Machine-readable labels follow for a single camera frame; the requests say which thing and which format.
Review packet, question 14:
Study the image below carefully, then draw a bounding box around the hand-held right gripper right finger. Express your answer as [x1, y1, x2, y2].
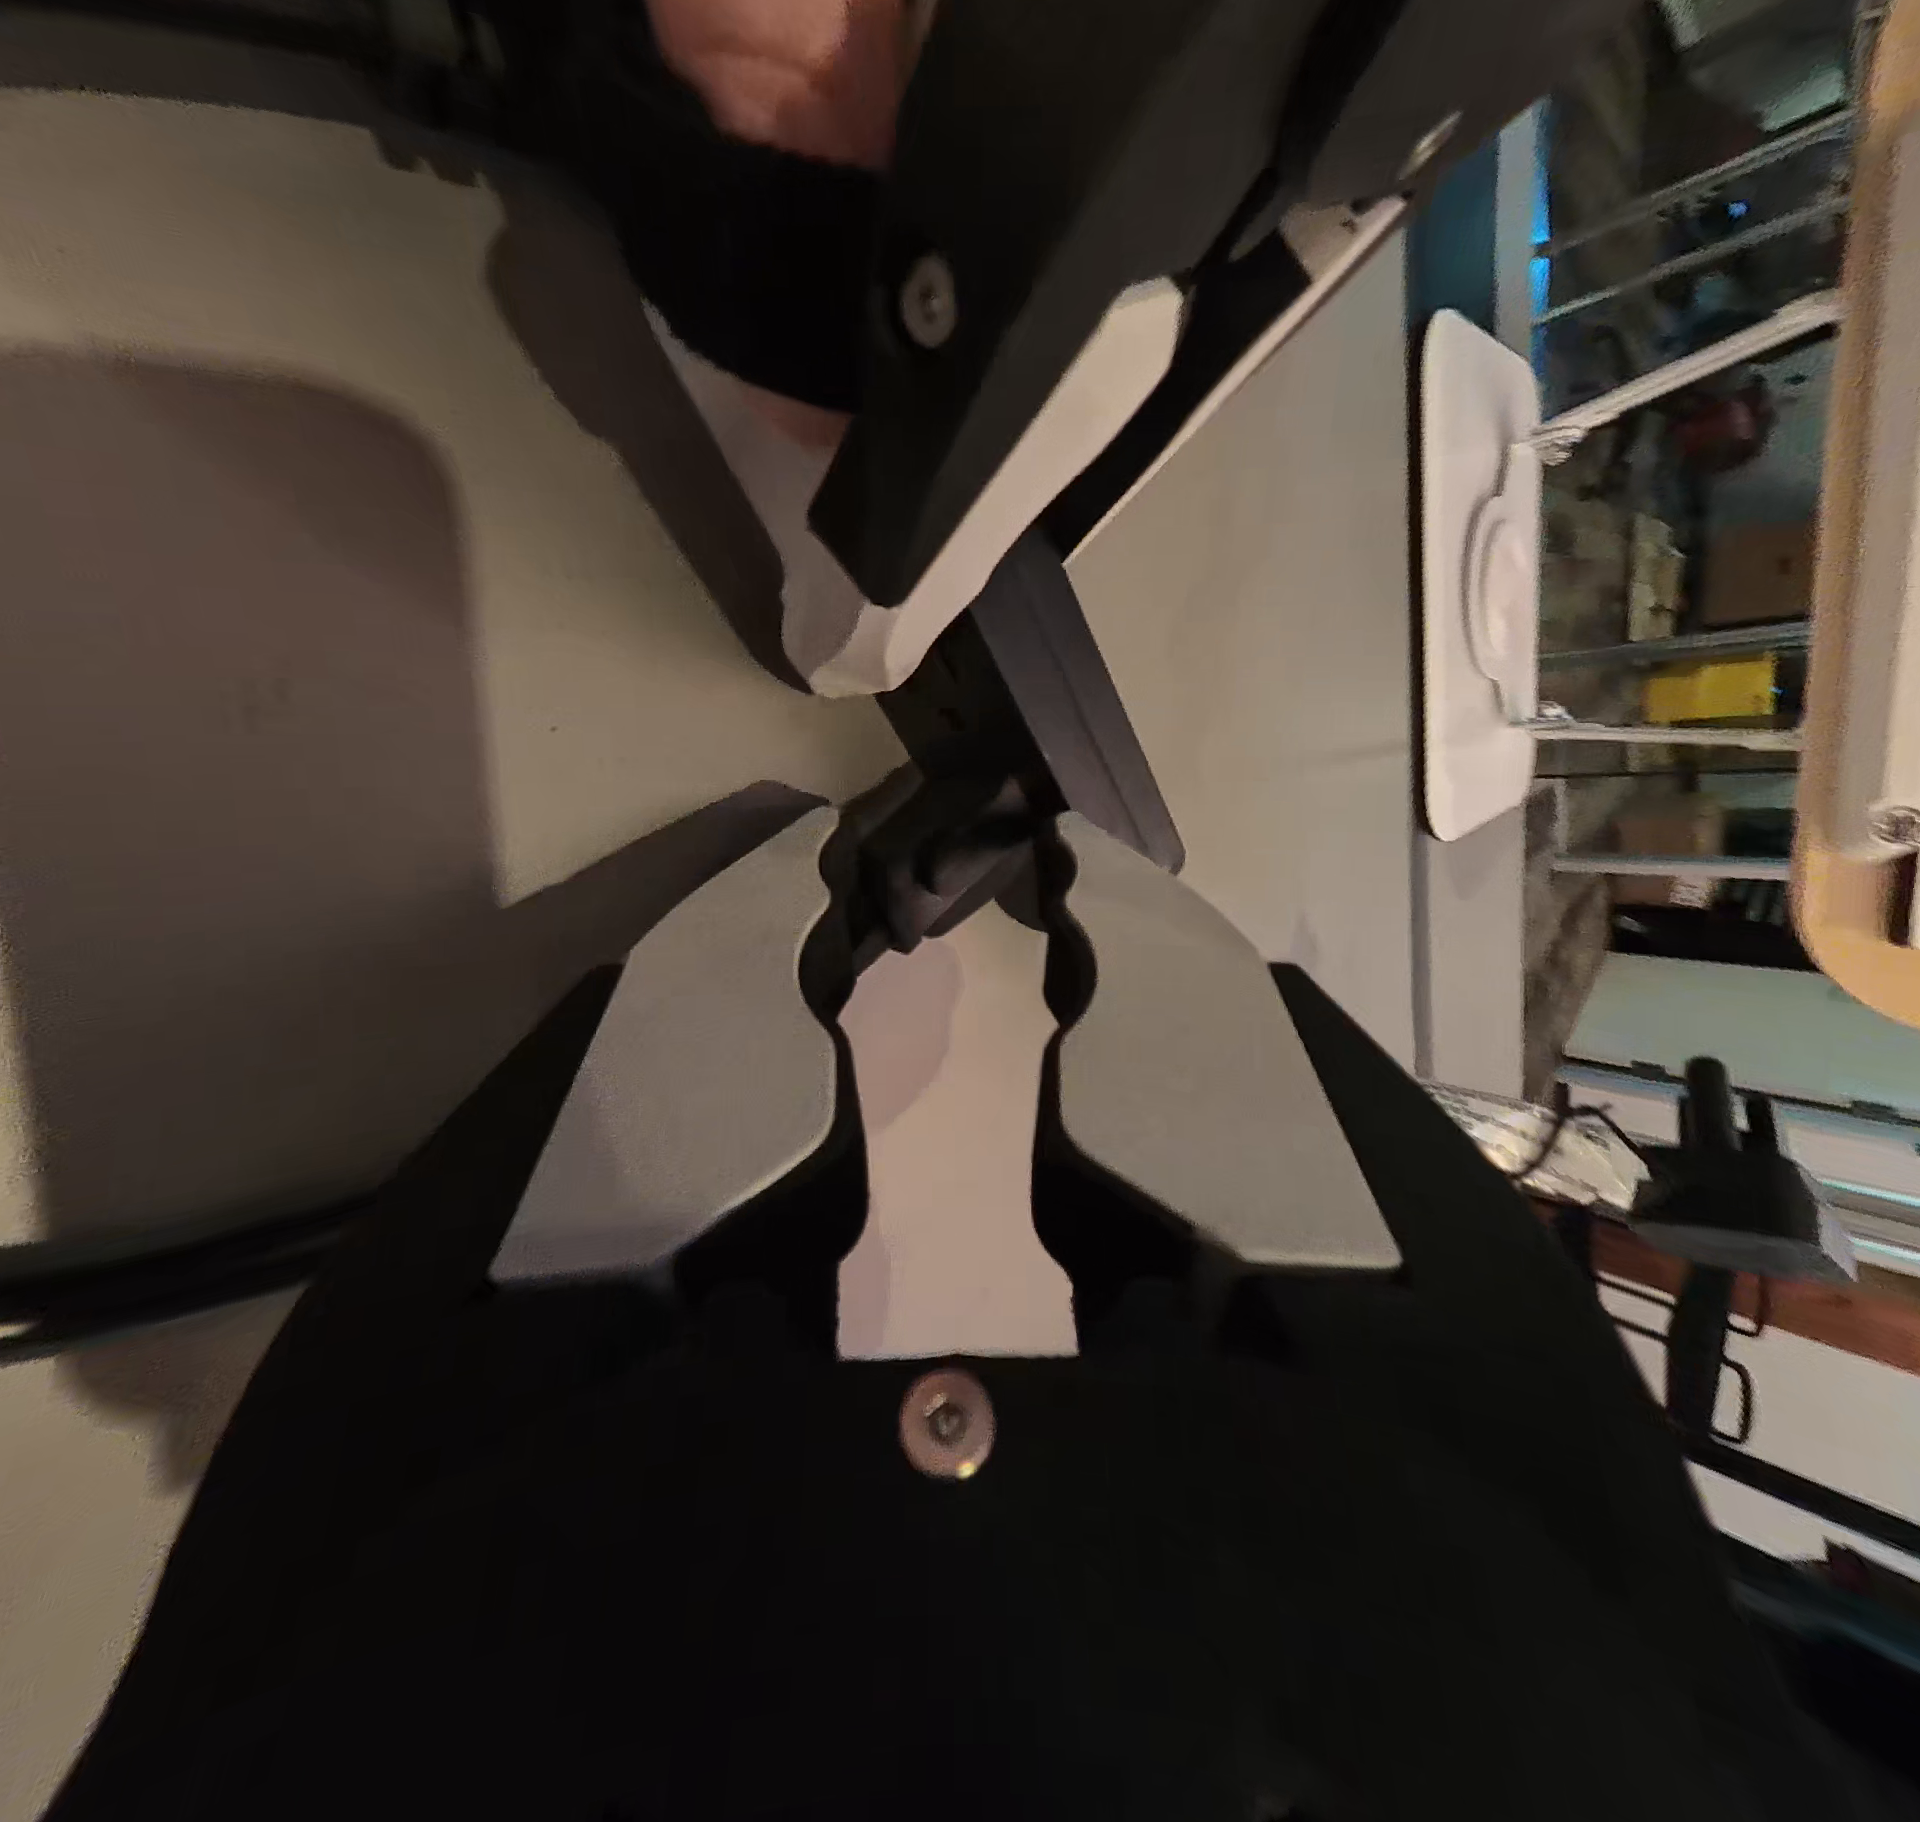
[1032, 810, 1407, 1277]

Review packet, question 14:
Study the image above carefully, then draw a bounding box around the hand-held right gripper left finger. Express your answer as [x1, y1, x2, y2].
[488, 802, 874, 1284]

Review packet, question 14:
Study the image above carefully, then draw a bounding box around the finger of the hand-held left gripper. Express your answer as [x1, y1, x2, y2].
[809, 276, 1189, 698]
[1048, 191, 1416, 568]

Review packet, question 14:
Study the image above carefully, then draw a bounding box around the black power strip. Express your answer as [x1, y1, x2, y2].
[879, 524, 1189, 879]

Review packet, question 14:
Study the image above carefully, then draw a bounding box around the person's left hand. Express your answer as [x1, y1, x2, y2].
[630, 0, 921, 166]

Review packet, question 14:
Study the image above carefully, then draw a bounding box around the white document stand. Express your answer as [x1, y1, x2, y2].
[1416, 284, 1855, 847]

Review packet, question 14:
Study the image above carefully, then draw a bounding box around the yellow storage box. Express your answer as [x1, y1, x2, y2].
[1643, 656, 1784, 725]

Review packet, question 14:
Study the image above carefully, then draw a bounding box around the white cable label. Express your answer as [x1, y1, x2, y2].
[1425, 1078, 1651, 1214]

